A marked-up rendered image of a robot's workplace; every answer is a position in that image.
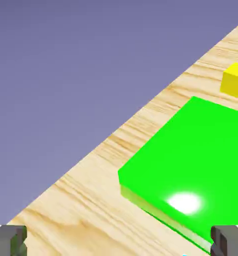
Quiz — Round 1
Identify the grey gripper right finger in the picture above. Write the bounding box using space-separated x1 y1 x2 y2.
210 224 238 256

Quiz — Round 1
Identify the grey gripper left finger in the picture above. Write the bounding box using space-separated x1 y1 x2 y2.
0 224 28 256

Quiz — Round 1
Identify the large green box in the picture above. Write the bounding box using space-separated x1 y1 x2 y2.
117 95 238 253

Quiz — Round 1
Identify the small yellow cube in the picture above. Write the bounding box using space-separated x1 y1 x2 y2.
220 62 238 100

